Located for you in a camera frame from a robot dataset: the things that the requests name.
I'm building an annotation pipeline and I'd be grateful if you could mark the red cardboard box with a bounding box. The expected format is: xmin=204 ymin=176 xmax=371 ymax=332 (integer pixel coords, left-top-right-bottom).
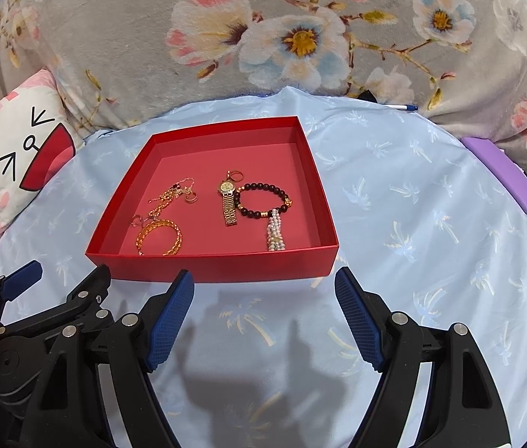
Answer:
xmin=85 ymin=116 xmax=340 ymax=285

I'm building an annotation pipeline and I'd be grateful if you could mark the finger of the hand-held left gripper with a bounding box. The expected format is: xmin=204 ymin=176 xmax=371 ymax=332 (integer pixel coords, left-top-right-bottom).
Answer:
xmin=0 ymin=260 xmax=43 ymax=312
xmin=0 ymin=264 xmax=116 ymax=337

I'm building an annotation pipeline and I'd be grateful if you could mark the gold necklace with black clover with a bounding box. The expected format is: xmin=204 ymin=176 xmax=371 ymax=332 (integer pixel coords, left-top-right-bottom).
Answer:
xmin=148 ymin=177 xmax=197 ymax=221

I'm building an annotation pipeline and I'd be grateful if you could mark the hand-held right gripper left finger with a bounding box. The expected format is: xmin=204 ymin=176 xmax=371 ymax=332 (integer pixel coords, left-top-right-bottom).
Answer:
xmin=21 ymin=269 xmax=195 ymax=448

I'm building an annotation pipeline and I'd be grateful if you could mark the purple flat case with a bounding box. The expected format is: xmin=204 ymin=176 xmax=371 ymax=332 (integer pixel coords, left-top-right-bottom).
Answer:
xmin=460 ymin=136 xmax=527 ymax=214

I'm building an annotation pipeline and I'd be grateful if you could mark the white cat face cushion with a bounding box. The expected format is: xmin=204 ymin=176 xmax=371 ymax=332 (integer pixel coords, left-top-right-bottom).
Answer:
xmin=0 ymin=68 xmax=78 ymax=239

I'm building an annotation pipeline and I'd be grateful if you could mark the grey floral blanket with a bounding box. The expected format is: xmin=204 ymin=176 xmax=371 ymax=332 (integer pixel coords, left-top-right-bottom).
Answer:
xmin=0 ymin=0 xmax=527 ymax=185

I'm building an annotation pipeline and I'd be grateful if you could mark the black bead bracelet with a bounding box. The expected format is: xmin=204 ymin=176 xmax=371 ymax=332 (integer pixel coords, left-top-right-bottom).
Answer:
xmin=234 ymin=182 xmax=293 ymax=220

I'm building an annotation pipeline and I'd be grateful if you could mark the gold chain bracelet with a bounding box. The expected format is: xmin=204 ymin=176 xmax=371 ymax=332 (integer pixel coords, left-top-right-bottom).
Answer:
xmin=135 ymin=218 xmax=184 ymax=257

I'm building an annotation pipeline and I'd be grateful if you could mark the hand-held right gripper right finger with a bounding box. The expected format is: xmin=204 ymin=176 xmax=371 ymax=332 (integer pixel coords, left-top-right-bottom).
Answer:
xmin=335 ymin=267 xmax=511 ymax=448

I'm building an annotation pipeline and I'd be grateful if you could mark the light blue palm-print cloth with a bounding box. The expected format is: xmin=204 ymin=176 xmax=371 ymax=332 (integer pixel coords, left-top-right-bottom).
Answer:
xmin=0 ymin=86 xmax=527 ymax=448

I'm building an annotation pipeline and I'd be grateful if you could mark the gold wristwatch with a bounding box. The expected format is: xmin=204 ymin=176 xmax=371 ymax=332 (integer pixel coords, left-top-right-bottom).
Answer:
xmin=218 ymin=180 xmax=240 ymax=228

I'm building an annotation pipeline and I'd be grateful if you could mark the white pearl bracelet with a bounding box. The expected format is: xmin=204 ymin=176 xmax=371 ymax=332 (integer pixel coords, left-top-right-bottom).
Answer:
xmin=265 ymin=209 xmax=289 ymax=252

